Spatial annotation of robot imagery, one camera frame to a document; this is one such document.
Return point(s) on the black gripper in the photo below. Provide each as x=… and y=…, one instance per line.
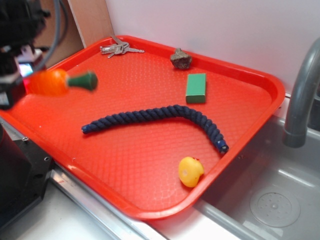
x=21, y=21

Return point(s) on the orange toy carrot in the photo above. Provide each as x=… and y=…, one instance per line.
x=57, y=82

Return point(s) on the wooden panel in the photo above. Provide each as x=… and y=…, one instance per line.
x=88, y=22

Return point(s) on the silver key bunch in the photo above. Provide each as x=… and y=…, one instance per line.
x=119, y=47

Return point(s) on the brown rock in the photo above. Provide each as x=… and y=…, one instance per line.
x=180, y=59

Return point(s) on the red plastic tray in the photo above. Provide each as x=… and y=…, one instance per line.
x=135, y=166

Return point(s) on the green rectangular block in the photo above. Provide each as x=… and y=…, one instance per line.
x=196, y=88

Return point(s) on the yellow rubber duck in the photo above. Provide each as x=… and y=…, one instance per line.
x=190, y=170

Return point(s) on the grey sink faucet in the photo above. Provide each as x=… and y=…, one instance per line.
x=304, y=106

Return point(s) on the stainless steel sink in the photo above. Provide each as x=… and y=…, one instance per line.
x=269, y=192

